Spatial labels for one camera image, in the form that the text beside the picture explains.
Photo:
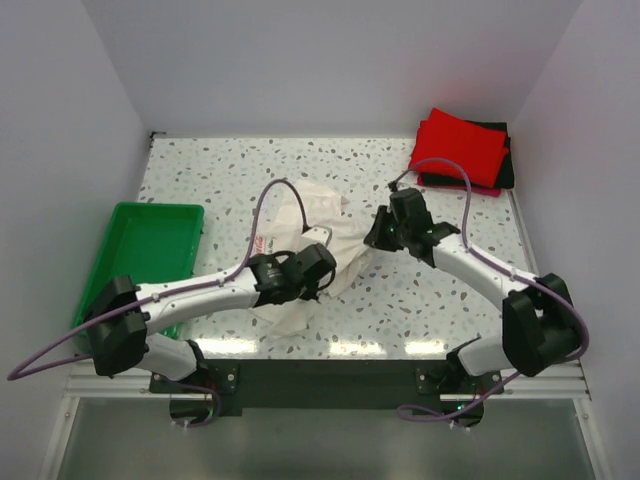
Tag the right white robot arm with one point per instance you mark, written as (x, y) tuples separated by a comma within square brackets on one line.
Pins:
[(540, 326)]

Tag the red folded t shirt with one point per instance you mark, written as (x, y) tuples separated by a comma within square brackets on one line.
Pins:
[(478, 150)]

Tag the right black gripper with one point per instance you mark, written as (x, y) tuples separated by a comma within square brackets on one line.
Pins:
[(376, 238)]

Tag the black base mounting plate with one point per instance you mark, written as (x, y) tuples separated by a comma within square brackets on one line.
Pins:
[(318, 384)]

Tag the green plastic tray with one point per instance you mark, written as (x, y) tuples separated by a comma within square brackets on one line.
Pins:
[(151, 243)]

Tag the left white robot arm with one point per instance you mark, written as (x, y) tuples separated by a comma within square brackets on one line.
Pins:
[(125, 321)]

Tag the white t shirt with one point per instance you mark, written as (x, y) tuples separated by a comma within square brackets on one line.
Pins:
[(278, 236)]

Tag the black folded t shirt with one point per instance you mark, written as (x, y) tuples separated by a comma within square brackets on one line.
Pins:
[(505, 178)]

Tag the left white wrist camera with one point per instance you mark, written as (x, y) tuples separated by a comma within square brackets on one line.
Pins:
[(315, 235)]

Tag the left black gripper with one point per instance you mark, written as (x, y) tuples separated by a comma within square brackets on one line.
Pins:
[(310, 293)]

